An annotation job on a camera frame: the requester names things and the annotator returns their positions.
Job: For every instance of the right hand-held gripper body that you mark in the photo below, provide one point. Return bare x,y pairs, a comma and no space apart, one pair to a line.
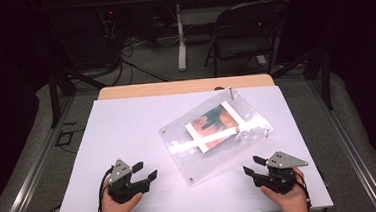
285,161

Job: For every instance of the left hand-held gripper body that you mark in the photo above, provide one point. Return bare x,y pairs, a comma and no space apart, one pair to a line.
118,171

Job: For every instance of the clear acrylic photo frame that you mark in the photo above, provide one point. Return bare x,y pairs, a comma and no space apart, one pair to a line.
193,167

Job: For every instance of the painting print photo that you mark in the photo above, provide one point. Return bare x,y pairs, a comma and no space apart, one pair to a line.
212,124

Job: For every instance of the person's right hand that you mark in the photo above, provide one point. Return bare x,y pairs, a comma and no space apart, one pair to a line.
294,202

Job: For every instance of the white board mat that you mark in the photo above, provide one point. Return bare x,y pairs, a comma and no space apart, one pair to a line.
124,130

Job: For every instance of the light wooden table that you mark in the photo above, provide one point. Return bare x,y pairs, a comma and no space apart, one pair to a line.
161,88

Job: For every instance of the black metal stand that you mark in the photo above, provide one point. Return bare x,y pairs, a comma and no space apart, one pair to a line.
54,102
326,83

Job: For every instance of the black folding chair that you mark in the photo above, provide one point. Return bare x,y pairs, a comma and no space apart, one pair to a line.
242,45

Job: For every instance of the white-legged desk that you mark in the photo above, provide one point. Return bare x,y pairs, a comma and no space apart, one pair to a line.
181,46

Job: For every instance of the black equipment with red light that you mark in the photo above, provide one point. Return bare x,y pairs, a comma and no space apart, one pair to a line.
111,21

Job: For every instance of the aluminium rail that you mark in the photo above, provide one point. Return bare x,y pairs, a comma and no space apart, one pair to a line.
30,178
349,148

